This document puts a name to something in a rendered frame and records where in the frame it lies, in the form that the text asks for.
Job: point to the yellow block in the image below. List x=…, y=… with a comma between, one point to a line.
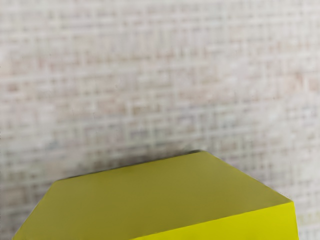
x=160, y=200

